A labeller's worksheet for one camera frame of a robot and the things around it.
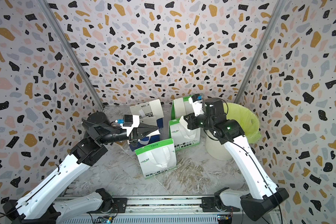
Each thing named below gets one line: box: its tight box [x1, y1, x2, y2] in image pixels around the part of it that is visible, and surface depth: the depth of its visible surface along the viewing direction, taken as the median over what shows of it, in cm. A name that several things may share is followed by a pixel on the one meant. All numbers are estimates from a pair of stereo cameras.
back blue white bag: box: [129, 101, 165, 129], surface depth 90 cm
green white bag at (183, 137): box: [168, 115, 201, 152], surface depth 86 cm
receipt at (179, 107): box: [173, 97, 187, 119], surface depth 94 cm
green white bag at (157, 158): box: [134, 138, 177, 180], surface depth 72 cm
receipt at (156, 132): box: [145, 127, 161, 141], surface depth 55 cm
